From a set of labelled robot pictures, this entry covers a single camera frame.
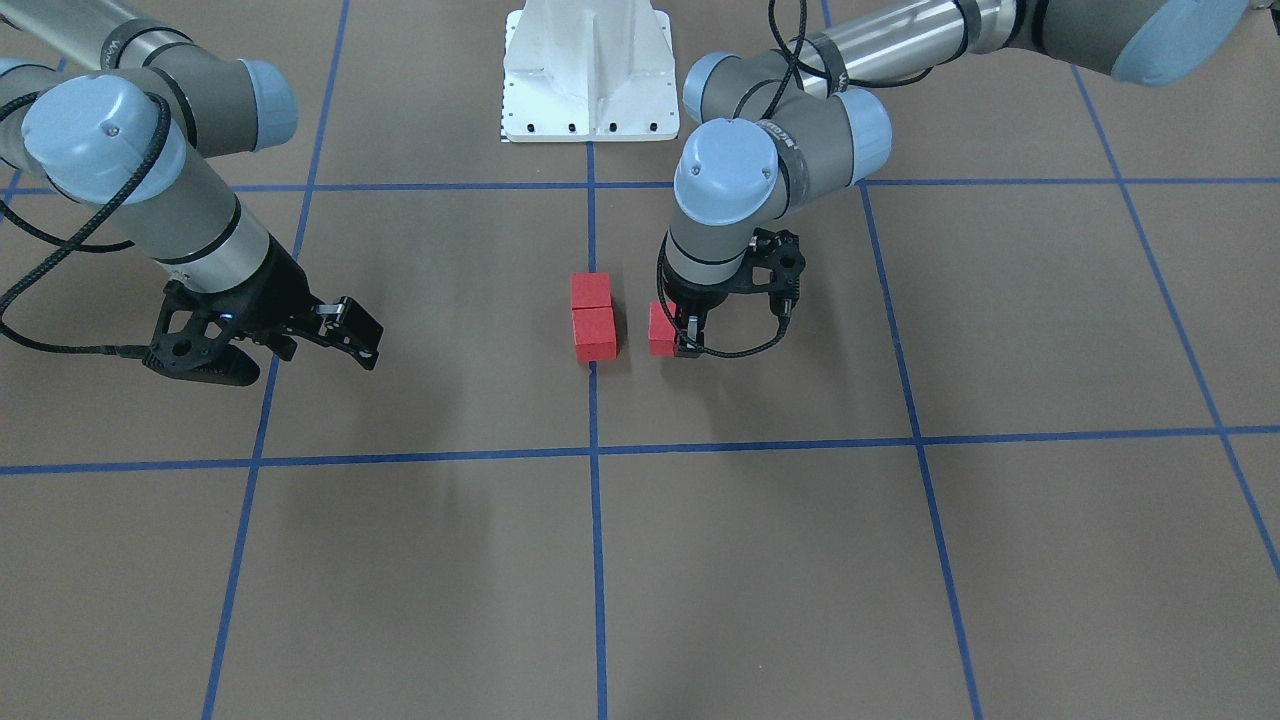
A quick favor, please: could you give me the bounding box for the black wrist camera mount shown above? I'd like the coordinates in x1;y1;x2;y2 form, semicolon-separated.
746;228;805;323

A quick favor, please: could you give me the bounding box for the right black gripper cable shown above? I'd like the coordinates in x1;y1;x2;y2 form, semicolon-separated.
0;90;175;359

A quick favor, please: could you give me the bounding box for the red block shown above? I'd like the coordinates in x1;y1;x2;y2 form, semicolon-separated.
570;272;613;311
571;306;618;363
646;301;677;357

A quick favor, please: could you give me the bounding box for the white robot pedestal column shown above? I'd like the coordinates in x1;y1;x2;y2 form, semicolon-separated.
500;1;681;143

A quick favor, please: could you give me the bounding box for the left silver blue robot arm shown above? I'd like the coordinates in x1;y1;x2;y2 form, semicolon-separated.
649;1;1251;357

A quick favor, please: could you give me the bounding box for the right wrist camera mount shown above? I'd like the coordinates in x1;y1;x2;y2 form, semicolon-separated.
148;292;229;347

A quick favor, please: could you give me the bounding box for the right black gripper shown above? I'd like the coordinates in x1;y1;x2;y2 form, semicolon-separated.
142;240;384;387

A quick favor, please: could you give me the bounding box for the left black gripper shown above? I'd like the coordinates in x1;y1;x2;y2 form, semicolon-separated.
655;281;736;357

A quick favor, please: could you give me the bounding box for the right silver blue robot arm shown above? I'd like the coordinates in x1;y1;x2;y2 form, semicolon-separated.
3;1;383;386

